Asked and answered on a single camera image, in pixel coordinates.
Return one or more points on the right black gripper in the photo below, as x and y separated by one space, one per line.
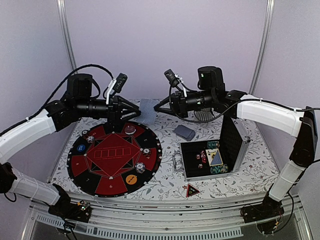
176 110

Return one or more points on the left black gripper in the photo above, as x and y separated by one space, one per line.
115 104

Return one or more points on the dealt blue playing cards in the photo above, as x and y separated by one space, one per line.
148 114

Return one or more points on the red black 100 chip stack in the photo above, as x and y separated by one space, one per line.
146 152

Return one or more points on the blue white chip stack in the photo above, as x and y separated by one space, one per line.
90 139

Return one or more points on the blue small blind button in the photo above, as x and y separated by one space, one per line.
81 148

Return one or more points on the orange big blind button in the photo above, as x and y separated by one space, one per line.
131 179

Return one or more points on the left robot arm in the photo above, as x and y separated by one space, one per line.
53 116

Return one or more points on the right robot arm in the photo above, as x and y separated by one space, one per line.
297 122

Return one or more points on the striped grey white cup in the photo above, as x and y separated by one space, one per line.
204 114

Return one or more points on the round red black poker mat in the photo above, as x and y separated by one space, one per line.
101 169

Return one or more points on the upper poker chip row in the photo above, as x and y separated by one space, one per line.
214 144

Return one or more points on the poker chip row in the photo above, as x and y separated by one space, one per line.
214 144
219 169

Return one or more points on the red dice group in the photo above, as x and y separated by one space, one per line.
201 159

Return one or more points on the aluminium poker chip case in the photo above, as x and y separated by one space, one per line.
234 142

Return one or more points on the boxed card deck ace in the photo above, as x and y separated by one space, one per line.
214 157

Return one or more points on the lower poker chip row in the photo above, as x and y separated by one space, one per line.
219 169

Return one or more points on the red black triangle card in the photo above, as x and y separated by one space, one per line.
191 191

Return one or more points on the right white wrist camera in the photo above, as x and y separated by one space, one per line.
174 80

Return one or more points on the front aluminium rail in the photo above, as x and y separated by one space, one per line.
194 219

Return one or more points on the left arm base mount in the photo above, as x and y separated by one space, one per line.
65 209

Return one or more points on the left aluminium frame post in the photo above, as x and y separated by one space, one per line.
62 14

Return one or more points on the aluminium frame post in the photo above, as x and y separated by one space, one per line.
267 24
62 14

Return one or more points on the right aluminium frame post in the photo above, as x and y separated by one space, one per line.
267 24

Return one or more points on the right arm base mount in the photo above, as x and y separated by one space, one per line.
267 209

